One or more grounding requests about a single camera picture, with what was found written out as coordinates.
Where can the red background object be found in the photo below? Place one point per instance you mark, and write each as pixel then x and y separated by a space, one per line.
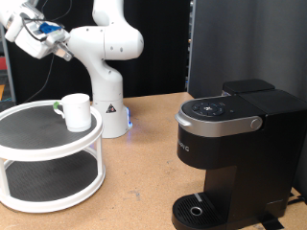
pixel 2 63

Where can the black Keurig coffee machine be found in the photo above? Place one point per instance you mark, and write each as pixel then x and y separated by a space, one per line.
pixel 240 166

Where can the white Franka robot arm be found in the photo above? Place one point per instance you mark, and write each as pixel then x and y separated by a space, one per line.
pixel 105 80

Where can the white two-tier turntable shelf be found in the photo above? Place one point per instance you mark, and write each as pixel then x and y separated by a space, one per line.
pixel 57 151

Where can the grey metal frame post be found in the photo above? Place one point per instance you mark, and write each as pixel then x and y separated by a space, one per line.
pixel 9 80

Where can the grey partition panel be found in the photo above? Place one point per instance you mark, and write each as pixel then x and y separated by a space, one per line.
pixel 230 25

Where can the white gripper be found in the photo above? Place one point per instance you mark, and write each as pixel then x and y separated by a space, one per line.
pixel 32 47

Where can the perforated metal upright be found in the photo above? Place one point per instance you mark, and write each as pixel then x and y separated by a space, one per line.
pixel 190 48

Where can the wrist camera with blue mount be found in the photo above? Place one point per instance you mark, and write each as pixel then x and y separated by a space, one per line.
pixel 54 35

